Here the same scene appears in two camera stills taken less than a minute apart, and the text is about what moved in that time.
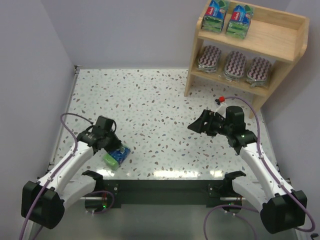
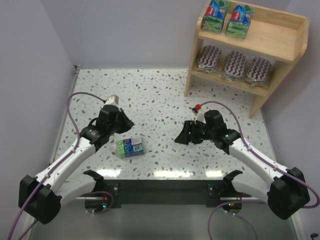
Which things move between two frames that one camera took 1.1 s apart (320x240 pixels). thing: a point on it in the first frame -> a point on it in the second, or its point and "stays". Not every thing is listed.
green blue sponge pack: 215,14 stays
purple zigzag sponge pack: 208,59 stays
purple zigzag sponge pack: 258,71 stays
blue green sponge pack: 239,22 stays
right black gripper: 210,124 -> 191,132
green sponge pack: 115,158 -> 129,147
